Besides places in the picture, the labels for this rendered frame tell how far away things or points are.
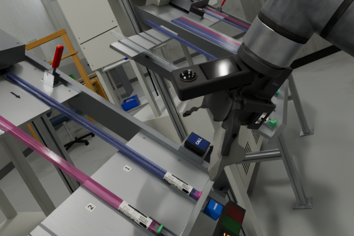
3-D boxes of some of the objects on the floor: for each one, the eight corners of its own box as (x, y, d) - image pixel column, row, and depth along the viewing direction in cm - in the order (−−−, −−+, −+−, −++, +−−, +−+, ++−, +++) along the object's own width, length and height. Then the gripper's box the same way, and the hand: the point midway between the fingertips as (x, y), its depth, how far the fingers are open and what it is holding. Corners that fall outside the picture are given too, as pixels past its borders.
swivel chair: (99, 132, 458) (67, 70, 432) (89, 146, 399) (51, 76, 373) (64, 146, 461) (30, 86, 435) (49, 163, 403) (9, 95, 376)
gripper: (331, 105, 36) (248, 192, 47) (256, 29, 49) (205, 111, 60) (284, 96, 32) (205, 194, 43) (216, 17, 45) (170, 107, 56)
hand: (192, 145), depth 50 cm, fingers open, 14 cm apart
